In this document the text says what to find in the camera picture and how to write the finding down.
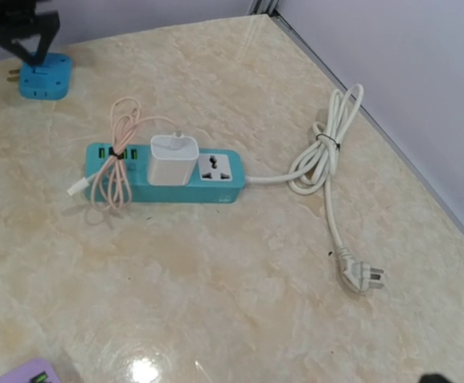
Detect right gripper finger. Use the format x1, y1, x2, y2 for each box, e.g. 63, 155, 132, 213
418, 373, 454, 383

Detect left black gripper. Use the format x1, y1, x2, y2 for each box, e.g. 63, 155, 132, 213
0, 0, 61, 66

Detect blue plug adapter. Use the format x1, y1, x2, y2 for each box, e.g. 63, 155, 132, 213
7, 53, 73, 101

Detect white plug adapter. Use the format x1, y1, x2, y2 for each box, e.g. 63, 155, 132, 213
147, 131, 200, 186

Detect teal power strip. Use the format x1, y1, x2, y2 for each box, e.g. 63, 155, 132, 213
84, 142, 245, 205

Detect purple power strip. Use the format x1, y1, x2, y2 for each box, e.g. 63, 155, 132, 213
0, 357, 61, 383

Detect beige thin charging cable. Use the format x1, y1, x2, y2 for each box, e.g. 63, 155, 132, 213
66, 95, 184, 231

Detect left aluminium corner post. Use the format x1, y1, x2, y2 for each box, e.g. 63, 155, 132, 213
248, 0, 281, 16

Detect white coiled power cords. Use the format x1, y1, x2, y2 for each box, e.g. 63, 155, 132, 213
244, 82, 387, 296

